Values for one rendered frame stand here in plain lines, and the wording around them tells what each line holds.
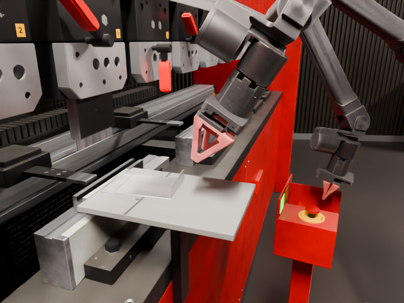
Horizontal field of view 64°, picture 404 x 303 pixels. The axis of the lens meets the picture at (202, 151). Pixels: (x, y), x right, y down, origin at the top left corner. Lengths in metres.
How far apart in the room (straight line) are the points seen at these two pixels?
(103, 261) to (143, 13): 0.46
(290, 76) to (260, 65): 2.18
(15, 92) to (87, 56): 0.14
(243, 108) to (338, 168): 0.57
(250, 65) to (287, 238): 0.62
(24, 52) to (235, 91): 0.27
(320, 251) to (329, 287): 1.03
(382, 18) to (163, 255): 0.81
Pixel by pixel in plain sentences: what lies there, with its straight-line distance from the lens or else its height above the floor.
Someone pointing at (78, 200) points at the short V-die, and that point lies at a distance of 0.61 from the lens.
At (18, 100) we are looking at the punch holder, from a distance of 0.43.
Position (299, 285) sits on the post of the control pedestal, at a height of 0.52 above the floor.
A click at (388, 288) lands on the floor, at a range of 2.12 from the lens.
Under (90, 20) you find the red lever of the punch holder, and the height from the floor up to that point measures 1.28.
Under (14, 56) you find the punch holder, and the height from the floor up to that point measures 1.24.
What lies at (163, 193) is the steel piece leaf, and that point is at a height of 1.00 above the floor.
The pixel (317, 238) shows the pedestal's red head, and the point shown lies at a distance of 0.96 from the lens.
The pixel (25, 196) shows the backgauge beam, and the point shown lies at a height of 0.92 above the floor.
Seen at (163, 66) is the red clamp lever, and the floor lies 1.21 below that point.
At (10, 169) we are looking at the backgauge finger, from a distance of 0.73.
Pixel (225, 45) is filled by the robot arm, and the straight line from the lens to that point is 0.46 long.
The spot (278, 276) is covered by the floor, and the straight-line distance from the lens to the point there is 1.99.
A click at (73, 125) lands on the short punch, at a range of 0.57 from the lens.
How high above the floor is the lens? 1.26
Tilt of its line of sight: 19 degrees down
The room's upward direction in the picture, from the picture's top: straight up
